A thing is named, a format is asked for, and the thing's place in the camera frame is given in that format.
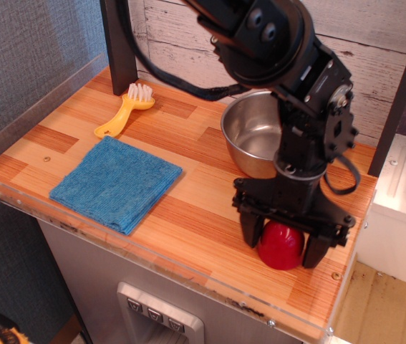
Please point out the yellow dish brush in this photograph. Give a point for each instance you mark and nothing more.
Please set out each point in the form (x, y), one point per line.
(138, 97)

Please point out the stainless steel bowl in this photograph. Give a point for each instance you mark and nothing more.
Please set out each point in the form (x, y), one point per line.
(252, 131)

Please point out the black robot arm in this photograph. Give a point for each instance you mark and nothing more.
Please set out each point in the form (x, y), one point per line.
(272, 45)

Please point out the dark vertical post left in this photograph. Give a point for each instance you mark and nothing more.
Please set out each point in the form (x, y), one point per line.
(122, 62)

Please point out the clear acrylic table guard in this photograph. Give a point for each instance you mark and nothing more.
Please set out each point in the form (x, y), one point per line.
(50, 140)

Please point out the white plastic appliance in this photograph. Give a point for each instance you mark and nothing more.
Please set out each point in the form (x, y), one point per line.
(382, 242)

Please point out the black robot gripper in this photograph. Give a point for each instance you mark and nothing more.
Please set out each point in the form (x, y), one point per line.
(293, 198)

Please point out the grey cabinet with dispenser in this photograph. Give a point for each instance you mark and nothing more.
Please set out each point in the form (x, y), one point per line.
(190, 293)

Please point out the blue folded cloth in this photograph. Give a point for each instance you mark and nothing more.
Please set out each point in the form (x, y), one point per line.
(116, 185)

